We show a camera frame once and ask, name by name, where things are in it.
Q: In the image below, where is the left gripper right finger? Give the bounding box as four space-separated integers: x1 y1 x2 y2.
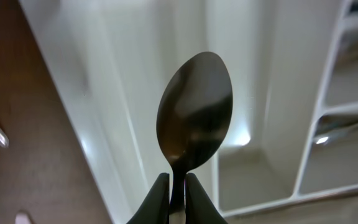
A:
185 173 227 224

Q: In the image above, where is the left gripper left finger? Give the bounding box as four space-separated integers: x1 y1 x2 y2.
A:
127 173 170 224

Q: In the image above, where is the pink plastic knife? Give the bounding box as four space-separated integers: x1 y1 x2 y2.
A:
14 212 33 224

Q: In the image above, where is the white cutlery tray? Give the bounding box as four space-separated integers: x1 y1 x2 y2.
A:
21 0 358 223

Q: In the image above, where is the large metal spoon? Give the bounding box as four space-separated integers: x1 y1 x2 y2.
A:
312 115 358 145

